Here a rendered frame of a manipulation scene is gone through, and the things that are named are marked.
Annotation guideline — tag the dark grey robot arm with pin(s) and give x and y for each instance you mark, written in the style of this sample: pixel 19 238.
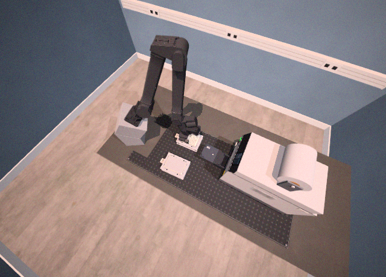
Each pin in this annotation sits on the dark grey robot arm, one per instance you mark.
pixel 176 49

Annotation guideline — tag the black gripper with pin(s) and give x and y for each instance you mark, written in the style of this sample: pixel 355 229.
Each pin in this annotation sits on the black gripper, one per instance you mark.
pixel 183 137

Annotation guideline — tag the white roll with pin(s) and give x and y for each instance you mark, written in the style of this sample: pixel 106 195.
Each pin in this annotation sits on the white roll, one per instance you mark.
pixel 298 165

